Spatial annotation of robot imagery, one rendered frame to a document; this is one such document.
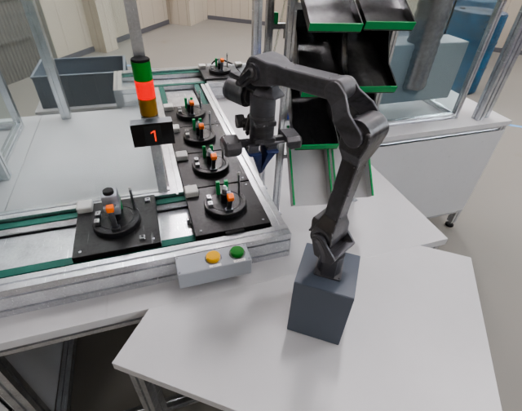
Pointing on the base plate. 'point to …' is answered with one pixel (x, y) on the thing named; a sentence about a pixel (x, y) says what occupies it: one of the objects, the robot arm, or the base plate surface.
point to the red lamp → (145, 90)
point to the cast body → (109, 196)
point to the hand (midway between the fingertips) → (260, 160)
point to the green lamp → (142, 72)
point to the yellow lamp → (148, 108)
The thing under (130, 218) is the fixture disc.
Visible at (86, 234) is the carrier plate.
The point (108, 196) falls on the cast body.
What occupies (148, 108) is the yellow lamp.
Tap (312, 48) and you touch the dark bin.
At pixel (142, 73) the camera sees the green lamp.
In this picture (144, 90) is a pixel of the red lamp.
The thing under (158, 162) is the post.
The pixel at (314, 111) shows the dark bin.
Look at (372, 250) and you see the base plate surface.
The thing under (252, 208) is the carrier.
